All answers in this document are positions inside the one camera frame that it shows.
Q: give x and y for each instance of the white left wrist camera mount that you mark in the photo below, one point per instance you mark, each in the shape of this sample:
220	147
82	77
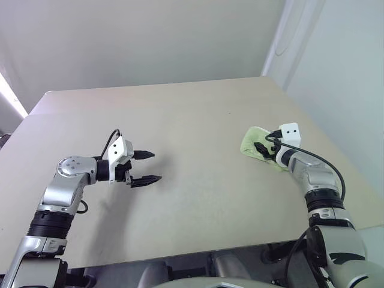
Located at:
118	148

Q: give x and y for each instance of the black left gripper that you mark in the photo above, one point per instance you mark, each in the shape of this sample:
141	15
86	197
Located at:
122	172

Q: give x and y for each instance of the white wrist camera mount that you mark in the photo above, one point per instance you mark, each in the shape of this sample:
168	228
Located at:
118	148
291	135

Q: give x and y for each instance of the dark object beside table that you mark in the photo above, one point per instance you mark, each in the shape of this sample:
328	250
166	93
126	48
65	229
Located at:
4	141

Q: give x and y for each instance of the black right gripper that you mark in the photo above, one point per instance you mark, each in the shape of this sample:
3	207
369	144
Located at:
274	149

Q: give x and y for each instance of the light green cloth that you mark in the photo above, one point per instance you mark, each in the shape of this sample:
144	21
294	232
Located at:
250	141

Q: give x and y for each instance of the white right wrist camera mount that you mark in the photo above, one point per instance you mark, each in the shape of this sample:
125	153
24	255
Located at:
291	135

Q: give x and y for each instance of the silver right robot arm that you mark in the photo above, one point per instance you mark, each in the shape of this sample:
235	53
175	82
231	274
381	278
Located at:
315	177

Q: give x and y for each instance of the grey rounded robot torso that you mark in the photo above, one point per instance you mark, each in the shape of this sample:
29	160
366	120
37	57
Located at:
195	282

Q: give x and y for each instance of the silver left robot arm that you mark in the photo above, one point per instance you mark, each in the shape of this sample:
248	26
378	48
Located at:
75	168

